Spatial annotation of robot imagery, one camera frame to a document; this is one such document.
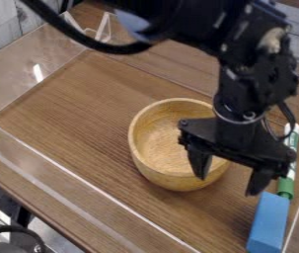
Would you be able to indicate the clear acrylic tray wall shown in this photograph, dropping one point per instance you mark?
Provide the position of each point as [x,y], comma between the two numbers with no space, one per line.
[68,100]

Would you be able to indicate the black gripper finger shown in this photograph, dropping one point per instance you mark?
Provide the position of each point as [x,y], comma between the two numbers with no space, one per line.
[261,177]
[199,161]

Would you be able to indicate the green white dry-erase marker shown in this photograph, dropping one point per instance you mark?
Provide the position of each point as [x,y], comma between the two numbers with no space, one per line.
[285,189]

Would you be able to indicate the wooden brown bowl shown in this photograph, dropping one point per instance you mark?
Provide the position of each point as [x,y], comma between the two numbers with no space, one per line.
[158,155]

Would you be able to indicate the blue block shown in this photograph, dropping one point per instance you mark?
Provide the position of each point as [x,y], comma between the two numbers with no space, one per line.
[269,224]

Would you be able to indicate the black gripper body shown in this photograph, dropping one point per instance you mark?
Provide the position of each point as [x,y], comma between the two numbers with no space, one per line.
[249,144]

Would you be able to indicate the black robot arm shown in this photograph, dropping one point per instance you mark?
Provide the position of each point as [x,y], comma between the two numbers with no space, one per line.
[245,34]

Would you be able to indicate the black metal stand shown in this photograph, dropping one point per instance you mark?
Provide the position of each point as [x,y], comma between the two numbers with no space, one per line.
[18,239]

